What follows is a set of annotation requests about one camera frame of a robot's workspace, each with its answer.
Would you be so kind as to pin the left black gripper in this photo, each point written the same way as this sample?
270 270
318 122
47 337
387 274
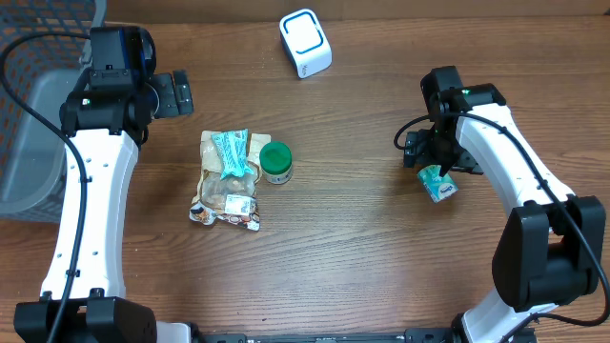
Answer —
174 105

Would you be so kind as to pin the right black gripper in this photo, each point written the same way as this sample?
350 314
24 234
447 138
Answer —
412 149

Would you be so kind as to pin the green tissue pack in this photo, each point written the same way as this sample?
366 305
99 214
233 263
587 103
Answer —
438 187

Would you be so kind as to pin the mint green snack bar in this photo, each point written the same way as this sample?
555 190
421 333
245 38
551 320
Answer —
232 150

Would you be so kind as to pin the green lid white jar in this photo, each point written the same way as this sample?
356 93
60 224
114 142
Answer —
276 162

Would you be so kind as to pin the brown snack pouch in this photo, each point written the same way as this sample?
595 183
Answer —
232 200

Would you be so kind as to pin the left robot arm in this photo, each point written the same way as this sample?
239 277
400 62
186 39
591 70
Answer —
104 123

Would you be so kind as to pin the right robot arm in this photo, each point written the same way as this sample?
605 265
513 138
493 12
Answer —
549 253

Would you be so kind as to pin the white barcode scanner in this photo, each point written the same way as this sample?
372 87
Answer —
305 43

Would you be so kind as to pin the grey plastic mesh basket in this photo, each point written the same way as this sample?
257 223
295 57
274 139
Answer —
41 72

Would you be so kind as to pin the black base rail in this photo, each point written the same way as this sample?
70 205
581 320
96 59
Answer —
310 338

